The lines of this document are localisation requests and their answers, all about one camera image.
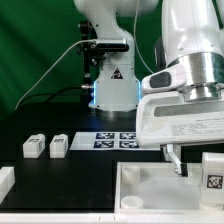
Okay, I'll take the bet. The black cable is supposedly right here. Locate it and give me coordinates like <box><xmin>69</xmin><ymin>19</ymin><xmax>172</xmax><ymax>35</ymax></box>
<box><xmin>16</xmin><ymin>86</ymin><xmax>84</xmax><ymax>109</ymax></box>

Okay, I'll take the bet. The white square tabletop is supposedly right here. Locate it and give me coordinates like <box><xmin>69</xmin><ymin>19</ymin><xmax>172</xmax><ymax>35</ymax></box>
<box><xmin>114</xmin><ymin>162</ymin><xmax>224</xmax><ymax>214</ymax></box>

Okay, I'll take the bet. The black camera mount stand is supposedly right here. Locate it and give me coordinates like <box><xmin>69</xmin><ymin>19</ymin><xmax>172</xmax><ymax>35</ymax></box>
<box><xmin>77</xmin><ymin>20</ymin><xmax>129</xmax><ymax>103</ymax></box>

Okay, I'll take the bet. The white cable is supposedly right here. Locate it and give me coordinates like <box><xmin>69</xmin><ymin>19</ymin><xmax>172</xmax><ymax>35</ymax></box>
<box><xmin>14</xmin><ymin>39</ymin><xmax>116</xmax><ymax>111</ymax></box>
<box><xmin>133</xmin><ymin>0</ymin><xmax>155</xmax><ymax>74</ymax></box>

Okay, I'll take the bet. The white tag sheet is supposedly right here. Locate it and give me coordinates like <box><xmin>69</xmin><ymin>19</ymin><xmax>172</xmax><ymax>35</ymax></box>
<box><xmin>68</xmin><ymin>131</ymin><xmax>161</xmax><ymax>152</ymax></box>

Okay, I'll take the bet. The white cable left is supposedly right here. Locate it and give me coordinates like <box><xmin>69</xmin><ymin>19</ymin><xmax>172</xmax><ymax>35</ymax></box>
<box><xmin>14</xmin><ymin>39</ymin><xmax>116</xmax><ymax>111</ymax></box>

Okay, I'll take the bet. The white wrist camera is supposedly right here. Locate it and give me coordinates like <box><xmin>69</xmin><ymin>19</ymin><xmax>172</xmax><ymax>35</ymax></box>
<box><xmin>141</xmin><ymin>64</ymin><xmax>187</xmax><ymax>94</ymax></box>

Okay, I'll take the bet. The white front edge rail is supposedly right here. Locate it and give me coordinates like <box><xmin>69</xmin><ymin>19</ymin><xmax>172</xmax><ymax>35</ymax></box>
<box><xmin>0</xmin><ymin>213</ymin><xmax>224</xmax><ymax>224</ymax></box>

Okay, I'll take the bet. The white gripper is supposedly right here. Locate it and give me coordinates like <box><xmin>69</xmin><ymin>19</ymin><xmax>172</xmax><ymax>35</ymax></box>
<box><xmin>136</xmin><ymin>91</ymin><xmax>224</xmax><ymax>177</ymax></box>

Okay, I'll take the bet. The white left obstacle block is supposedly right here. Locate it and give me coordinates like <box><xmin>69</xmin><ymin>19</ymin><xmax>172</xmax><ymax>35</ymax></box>
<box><xmin>0</xmin><ymin>167</ymin><xmax>15</xmax><ymax>204</ymax></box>

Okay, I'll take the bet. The white cable right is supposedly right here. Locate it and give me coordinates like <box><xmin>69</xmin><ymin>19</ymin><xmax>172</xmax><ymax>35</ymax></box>
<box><xmin>133</xmin><ymin>0</ymin><xmax>155</xmax><ymax>74</ymax></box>

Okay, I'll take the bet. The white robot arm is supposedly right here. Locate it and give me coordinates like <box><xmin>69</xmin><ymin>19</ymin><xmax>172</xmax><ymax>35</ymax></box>
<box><xmin>74</xmin><ymin>0</ymin><xmax>224</xmax><ymax>176</ymax></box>

